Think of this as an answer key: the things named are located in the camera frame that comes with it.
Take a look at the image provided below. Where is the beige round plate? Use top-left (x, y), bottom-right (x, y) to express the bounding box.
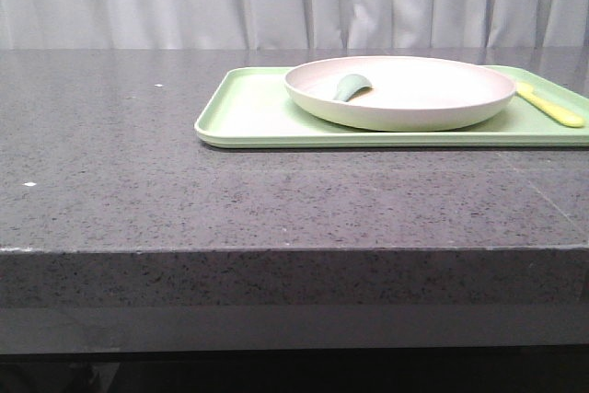
top-left (284, 56), bottom-right (515, 133)

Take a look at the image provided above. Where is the yellow plastic fork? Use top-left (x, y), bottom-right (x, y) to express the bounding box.
top-left (515, 82), bottom-right (585, 128)

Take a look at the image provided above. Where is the light green rectangular tray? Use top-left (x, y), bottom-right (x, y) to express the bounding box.
top-left (194, 67), bottom-right (588, 148)

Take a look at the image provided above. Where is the green spoon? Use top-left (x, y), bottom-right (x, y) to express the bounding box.
top-left (333, 74), bottom-right (373, 102)

